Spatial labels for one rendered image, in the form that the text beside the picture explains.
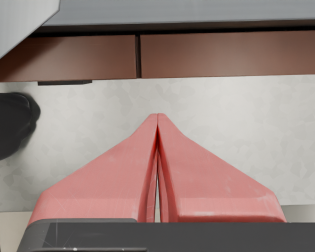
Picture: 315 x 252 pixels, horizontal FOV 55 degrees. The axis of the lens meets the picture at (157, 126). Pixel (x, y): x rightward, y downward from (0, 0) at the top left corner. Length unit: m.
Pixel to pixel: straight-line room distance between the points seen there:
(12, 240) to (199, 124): 0.76
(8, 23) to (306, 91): 0.38
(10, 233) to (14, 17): 0.85
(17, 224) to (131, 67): 0.81
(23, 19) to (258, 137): 0.34
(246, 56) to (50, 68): 0.18
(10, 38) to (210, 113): 0.28
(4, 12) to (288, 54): 0.25
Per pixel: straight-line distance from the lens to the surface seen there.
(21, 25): 0.27
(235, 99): 0.45
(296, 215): 1.37
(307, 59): 0.32
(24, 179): 0.50
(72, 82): 0.35
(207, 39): 0.29
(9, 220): 1.04
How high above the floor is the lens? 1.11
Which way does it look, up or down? 80 degrees down
